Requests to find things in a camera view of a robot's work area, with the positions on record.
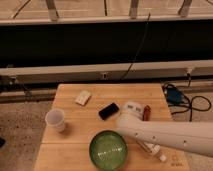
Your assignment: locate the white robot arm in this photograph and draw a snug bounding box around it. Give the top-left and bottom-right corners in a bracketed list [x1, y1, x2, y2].
[116, 102, 213, 157]

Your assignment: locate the green ceramic bowl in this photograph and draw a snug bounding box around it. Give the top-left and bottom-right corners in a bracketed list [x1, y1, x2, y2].
[89, 130, 128, 171]

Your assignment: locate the black smartphone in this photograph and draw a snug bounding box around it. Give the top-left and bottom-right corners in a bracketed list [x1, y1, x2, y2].
[98, 103, 119, 120]

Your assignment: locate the red-brown snack wrapper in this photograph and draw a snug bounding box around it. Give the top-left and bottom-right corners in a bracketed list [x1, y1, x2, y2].
[143, 105, 151, 121]

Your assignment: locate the blue power box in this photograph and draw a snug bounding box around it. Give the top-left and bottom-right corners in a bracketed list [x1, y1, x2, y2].
[166, 88, 182, 104]

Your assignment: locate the white plastic bottle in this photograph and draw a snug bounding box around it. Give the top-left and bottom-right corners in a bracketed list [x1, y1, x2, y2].
[138, 141, 167, 162]

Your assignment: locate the wall power outlet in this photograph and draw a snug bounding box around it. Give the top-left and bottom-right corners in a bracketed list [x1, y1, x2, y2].
[101, 72, 108, 80]

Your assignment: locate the black hanging cable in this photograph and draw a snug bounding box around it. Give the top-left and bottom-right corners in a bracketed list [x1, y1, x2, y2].
[118, 12, 152, 82]

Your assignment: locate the black floor cable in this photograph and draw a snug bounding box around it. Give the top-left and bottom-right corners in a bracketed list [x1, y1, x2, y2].
[161, 82, 212, 123]

